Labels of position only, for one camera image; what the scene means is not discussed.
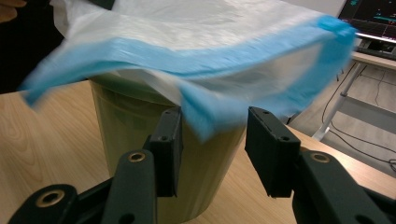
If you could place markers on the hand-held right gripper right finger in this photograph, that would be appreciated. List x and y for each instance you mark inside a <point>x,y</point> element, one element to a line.
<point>271,149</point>

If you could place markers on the green plastic bin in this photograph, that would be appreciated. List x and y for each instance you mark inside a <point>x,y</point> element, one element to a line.
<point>130,124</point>

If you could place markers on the white garbage bag blue edge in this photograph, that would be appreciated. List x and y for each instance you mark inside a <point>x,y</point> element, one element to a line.
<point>202,37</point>

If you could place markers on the computer monitor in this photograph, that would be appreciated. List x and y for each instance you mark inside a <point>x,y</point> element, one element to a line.
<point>373,18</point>

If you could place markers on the desk with white metal legs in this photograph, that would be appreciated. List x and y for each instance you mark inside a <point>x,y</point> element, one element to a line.
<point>373,115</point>

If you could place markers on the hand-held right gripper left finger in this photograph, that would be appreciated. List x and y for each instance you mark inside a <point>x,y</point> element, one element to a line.
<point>166,155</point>

